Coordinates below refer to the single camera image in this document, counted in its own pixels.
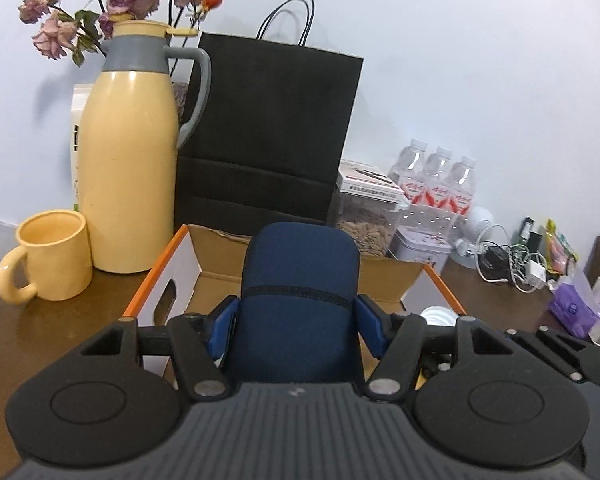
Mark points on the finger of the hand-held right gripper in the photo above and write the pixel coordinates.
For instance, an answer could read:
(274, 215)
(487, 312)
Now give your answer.
(550, 350)

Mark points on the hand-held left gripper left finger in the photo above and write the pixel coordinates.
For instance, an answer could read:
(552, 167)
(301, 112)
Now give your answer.
(223, 327)

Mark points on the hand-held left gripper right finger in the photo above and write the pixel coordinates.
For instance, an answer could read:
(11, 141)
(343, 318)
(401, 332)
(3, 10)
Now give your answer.
(372, 327)

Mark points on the orange cardboard box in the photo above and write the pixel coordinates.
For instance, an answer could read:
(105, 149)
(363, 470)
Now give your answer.
(215, 285)

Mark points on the stack of white caps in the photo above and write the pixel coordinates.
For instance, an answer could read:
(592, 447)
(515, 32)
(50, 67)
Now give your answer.
(437, 316)

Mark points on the navy glasses case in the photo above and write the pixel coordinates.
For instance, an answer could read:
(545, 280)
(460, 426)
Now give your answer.
(297, 280)

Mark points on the purple tissue pack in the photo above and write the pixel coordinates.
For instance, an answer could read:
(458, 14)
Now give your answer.
(572, 302)

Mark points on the white charger plug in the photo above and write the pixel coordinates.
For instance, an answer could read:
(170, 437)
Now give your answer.
(536, 274)

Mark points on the silver tin box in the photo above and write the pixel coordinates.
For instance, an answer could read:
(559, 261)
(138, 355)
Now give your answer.
(420, 250)

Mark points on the colourful snack packet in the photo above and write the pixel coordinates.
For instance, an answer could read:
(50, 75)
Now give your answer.
(560, 247)

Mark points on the clear seed container white lid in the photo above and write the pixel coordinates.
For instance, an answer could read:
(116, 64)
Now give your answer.
(367, 220)

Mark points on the black power adapter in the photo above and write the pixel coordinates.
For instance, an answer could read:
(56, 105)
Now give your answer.
(492, 257)

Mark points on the black small device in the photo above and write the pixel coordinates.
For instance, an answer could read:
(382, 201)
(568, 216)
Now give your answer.
(529, 235)

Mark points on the white robot figure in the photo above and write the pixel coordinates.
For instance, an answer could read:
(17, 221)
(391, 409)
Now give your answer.
(477, 225)

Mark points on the clear water bottle red label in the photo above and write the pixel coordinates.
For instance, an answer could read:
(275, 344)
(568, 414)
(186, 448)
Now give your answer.
(437, 180)
(410, 170)
(461, 190)

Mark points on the yellow thermos jug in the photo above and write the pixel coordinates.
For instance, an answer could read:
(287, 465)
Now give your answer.
(130, 175)

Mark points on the yellow mug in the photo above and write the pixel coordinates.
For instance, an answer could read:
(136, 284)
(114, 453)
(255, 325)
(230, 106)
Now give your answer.
(55, 260)

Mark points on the black paper bag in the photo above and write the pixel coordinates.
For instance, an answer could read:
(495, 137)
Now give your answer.
(275, 120)

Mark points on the white carton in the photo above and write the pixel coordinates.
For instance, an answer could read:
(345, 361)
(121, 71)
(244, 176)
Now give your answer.
(80, 110)

